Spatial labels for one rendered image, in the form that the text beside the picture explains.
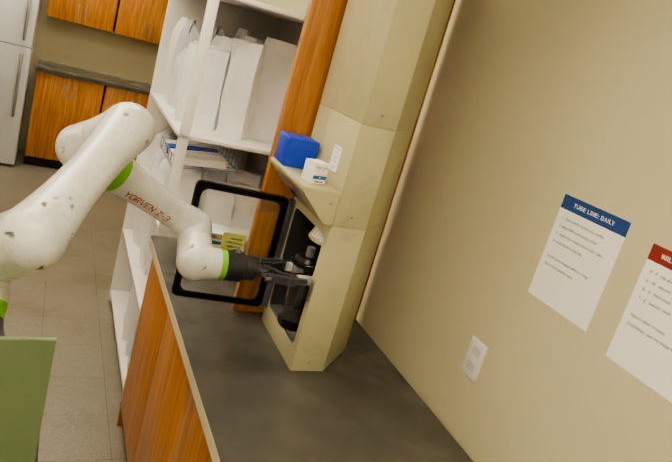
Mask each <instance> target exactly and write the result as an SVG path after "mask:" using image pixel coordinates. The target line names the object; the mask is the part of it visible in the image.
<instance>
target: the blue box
mask: <svg viewBox="0 0 672 462"><path fill-rule="evenodd" d="M319 146H320V143H318V142H317V141H315V140H314V139H312V138H311V137H310V136H306V135H301V134H297V133H292V132H288V131H283V130H281V131H280V135H279V138H278V143H277V147H276V151H275V155H274V158H275V159H277V160H278V161H279V162H280V163H281V164H282V165H283V166H287V167H293V168H298V169H303V168H304V165H305V161H306V158H312V159H316V157H317V154H318V150H319Z"/></svg>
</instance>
